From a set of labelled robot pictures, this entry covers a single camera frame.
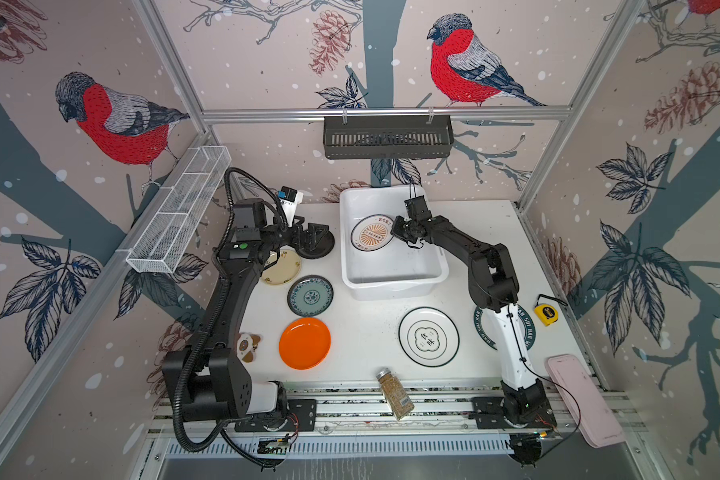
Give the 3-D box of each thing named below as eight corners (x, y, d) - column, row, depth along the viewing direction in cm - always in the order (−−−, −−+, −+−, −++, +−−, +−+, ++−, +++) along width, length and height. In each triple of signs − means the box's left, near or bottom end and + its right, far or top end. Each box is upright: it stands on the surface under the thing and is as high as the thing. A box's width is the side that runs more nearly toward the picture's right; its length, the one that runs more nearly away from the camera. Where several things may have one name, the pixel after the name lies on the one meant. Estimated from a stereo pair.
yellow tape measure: (540, 326, 91) (544, 323, 89) (533, 307, 95) (536, 304, 93) (559, 326, 91) (563, 323, 89) (551, 307, 95) (554, 304, 93)
